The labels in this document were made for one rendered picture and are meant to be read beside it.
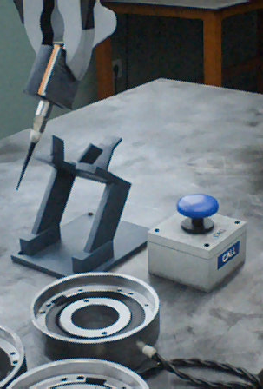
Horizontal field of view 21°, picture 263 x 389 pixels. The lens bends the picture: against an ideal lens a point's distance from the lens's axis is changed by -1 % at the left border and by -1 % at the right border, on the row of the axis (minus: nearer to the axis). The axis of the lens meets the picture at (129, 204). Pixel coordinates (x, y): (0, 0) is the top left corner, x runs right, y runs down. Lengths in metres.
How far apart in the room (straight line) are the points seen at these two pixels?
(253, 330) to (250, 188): 0.31
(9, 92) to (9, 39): 0.20
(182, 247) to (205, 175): 0.28
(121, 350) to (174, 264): 0.16
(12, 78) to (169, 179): 1.82
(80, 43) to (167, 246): 0.20
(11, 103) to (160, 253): 2.06
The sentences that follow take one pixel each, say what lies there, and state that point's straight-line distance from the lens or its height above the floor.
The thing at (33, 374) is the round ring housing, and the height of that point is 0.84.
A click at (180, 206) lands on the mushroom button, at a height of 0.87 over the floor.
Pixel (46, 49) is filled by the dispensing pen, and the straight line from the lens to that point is 0.65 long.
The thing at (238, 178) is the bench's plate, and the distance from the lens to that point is 0.91.
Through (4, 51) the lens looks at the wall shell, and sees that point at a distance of 2.64.
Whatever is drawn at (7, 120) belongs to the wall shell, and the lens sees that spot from 2.69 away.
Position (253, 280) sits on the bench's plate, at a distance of 0.68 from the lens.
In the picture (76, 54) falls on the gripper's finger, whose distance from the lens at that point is 0.63.
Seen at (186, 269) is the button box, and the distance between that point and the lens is 0.66.
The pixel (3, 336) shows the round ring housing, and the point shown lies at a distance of 0.56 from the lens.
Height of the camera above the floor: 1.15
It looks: 24 degrees down
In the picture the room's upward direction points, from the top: 3 degrees counter-clockwise
